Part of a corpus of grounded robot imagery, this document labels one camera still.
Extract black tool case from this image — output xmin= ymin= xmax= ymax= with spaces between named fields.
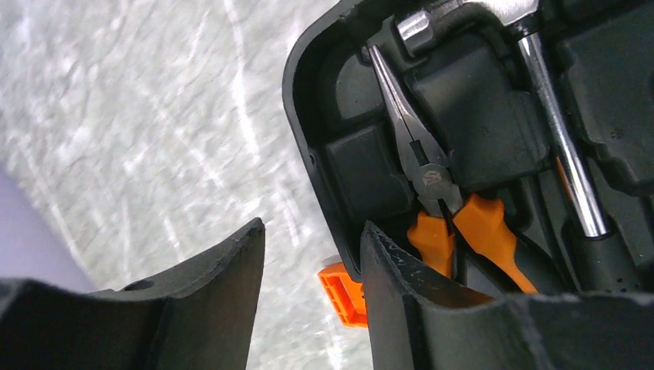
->
xmin=282 ymin=1 xmax=653 ymax=291

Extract steel hammer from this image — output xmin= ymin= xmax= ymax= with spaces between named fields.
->
xmin=395 ymin=0 xmax=643 ymax=293

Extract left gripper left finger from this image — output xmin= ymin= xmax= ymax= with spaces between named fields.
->
xmin=1 ymin=218 xmax=265 ymax=369

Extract orange case latch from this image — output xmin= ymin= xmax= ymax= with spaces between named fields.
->
xmin=318 ymin=262 xmax=368 ymax=328

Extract orange handled pliers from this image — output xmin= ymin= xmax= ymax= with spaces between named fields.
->
xmin=368 ymin=45 xmax=538 ymax=293

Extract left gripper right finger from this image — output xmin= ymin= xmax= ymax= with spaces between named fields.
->
xmin=361 ymin=222 xmax=653 ymax=369

